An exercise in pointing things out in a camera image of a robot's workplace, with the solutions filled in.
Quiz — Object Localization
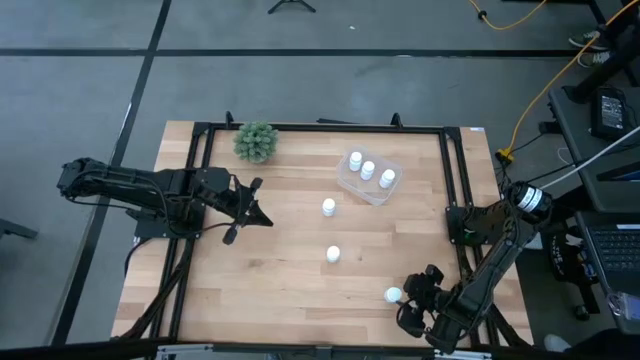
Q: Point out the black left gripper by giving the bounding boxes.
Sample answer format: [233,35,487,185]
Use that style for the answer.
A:
[209,172,274,245]

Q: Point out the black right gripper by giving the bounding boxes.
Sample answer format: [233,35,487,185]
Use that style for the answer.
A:
[397,264,451,339]

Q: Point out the clear plastic basket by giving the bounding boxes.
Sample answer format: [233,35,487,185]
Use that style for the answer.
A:
[335,145,404,207]

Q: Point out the green artificial plant in pot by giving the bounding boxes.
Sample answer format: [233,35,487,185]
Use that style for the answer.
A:
[232,120,279,165]

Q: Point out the person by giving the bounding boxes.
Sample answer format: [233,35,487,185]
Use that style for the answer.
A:
[568,29,614,69]
[542,327,640,360]

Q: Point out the black bag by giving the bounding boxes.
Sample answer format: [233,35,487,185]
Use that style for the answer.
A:
[547,227,601,321]

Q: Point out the grey laptop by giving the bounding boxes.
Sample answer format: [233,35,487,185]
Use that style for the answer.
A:
[574,209,640,334]

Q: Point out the clear plastic bag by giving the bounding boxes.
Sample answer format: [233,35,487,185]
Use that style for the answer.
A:
[607,289,640,321]

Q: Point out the black tripod legs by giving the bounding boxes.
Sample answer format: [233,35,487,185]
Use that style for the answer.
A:
[267,0,317,15]

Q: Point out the dark grey desk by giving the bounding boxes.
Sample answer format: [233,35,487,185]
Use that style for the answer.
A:
[547,87,640,214]

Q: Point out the black stand foot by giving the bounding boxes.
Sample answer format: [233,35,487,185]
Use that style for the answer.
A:
[0,217,39,241]

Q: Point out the black power adapter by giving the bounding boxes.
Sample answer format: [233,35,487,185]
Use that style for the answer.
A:
[590,87,630,141]

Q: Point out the black desk leg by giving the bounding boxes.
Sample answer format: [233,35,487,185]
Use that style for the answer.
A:
[562,29,640,104]

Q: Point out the black table frame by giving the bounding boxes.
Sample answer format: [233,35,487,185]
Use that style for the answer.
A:
[117,110,534,351]

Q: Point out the yellow extension cable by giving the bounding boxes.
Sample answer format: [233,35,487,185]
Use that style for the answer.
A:
[496,0,640,164]

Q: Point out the white cable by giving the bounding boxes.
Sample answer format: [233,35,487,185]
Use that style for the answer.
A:
[539,124,640,190]

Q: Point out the yellow cable with black plug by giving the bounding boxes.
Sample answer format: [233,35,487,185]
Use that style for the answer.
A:
[468,0,549,31]

